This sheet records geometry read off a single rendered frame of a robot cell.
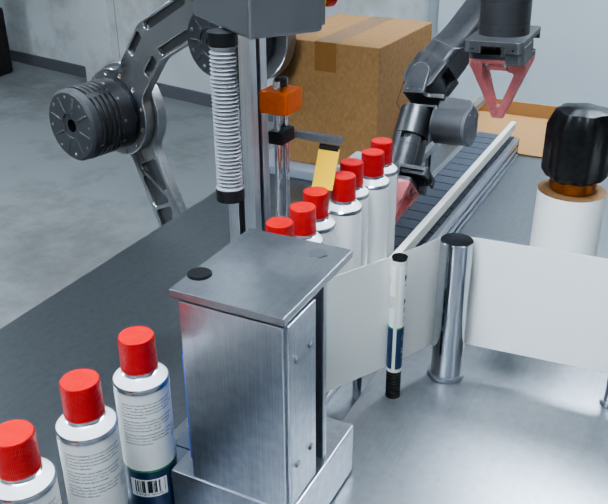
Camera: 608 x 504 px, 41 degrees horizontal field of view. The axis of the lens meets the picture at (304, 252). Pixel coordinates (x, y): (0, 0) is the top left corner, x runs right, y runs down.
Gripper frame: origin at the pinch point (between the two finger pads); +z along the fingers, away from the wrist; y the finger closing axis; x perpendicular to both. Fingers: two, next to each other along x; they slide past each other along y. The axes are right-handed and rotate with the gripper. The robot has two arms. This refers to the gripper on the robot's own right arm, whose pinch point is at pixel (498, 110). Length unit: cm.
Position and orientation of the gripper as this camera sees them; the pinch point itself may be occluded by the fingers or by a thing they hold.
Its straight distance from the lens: 100.0
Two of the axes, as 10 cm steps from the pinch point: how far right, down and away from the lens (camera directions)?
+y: 4.4, -4.1, 8.0
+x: -9.0, -1.6, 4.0
